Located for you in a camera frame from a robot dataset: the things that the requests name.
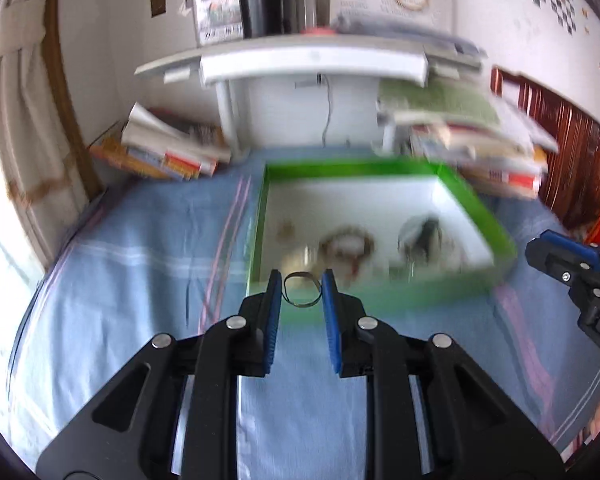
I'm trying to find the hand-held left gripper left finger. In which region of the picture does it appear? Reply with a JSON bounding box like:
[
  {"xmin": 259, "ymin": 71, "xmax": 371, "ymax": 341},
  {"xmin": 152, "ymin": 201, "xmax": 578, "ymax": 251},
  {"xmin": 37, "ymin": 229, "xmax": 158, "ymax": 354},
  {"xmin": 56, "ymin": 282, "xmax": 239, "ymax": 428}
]
[{"xmin": 35, "ymin": 269, "xmax": 283, "ymax": 480}]

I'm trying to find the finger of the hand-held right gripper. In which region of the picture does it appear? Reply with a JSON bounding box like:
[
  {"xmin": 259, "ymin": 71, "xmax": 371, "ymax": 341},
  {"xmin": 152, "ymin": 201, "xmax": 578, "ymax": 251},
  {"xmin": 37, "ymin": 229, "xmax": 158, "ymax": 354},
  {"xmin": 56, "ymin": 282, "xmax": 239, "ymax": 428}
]
[{"xmin": 525, "ymin": 229, "xmax": 600, "ymax": 286}]

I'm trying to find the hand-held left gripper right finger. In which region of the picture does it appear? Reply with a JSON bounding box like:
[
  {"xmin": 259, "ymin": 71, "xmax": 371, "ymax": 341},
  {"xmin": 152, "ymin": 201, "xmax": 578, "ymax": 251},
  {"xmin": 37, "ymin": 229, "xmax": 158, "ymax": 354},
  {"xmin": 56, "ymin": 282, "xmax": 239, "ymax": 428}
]
[{"xmin": 321, "ymin": 267, "xmax": 566, "ymax": 480}]

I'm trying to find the thin silver ring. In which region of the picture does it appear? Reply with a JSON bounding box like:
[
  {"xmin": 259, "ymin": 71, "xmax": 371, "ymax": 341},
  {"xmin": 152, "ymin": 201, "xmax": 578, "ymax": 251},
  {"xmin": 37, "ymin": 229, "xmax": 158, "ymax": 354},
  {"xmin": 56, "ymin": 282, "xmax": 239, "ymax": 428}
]
[{"xmin": 282, "ymin": 272, "xmax": 322, "ymax": 307}]

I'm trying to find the green cardboard box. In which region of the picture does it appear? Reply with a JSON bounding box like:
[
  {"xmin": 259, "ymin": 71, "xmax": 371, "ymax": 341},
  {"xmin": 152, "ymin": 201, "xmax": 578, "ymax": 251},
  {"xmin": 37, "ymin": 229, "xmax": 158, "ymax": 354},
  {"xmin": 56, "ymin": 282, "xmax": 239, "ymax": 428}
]
[{"xmin": 246, "ymin": 158, "xmax": 518, "ymax": 323}]

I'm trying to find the brown bead bracelet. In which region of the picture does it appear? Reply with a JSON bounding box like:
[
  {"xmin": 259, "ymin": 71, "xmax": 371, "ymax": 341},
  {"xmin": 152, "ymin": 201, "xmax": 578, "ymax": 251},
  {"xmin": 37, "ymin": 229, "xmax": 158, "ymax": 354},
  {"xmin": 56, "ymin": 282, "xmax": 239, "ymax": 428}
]
[{"xmin": 317, "ymin": 225, "xmax": 377, "ymax": 278}]

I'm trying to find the dark object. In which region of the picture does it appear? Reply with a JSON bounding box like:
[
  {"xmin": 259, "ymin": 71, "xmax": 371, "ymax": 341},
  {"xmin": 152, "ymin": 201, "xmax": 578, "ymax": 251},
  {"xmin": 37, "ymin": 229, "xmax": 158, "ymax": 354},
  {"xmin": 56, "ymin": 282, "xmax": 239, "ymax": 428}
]
[{"xmin": 397, "ymin": 215, "xmax": 461, "ymax": 271}]

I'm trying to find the carved wooden headboard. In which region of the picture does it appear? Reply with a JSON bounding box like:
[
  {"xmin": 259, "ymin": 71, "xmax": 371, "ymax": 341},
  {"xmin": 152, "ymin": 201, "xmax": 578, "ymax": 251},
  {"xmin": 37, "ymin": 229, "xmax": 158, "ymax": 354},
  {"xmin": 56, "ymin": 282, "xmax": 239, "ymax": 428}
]
[{"xmin": 490, "ymin": 65, "xmax": 600, "ymax": 233}]

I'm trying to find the tall stack of books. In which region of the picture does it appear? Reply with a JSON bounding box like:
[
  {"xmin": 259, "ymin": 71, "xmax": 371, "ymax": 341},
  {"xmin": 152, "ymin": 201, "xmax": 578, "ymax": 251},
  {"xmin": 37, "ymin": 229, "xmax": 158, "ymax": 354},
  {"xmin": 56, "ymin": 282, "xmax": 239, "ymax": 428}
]
[{"xmin": 377, "ymin": 77, "xmax": 561, "ymax": 198}]

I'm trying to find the blue striped cloth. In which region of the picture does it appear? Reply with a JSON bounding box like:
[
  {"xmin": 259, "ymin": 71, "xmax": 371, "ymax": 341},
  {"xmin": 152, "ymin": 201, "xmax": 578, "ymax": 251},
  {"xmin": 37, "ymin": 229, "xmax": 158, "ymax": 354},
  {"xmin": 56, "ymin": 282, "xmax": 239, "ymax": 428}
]
[{"xmin": 5, "ymin": 147, "xmax": 600, "ymax": 480}]

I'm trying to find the small pile of books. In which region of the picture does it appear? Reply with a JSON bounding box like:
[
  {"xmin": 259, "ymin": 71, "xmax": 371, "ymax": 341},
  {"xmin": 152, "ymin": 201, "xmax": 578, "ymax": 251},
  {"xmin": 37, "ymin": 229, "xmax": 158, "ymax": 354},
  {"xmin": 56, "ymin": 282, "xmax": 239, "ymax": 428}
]
[{"xmin": 89, "ymin": 102, "xmax": 232, "ymax": 181}]

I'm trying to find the white desk shelf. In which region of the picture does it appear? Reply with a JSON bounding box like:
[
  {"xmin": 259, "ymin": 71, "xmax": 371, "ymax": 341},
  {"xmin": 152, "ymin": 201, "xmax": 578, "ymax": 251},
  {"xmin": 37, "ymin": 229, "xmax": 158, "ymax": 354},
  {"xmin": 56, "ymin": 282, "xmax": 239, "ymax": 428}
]
[{"xmin": 134, "ymin": 35, "xmax": 486, "ymax": 161}]

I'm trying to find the beige curtain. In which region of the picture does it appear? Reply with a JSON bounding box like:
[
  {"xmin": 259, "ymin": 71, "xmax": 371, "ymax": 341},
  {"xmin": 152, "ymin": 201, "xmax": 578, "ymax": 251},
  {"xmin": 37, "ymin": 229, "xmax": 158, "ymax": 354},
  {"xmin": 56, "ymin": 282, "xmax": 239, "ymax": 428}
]
[{"xmin": 0, "ymin": 0, "xmax": 106, "ymax": 271}]

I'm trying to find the small framed picture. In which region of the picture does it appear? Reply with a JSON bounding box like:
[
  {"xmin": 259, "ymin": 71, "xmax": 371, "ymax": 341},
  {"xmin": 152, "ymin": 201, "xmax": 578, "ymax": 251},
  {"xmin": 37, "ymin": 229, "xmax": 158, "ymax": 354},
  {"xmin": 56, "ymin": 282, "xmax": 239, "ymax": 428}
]
[{"xmin": 187, "ymin": 0, "xmax": 244, "ymax": 47}]

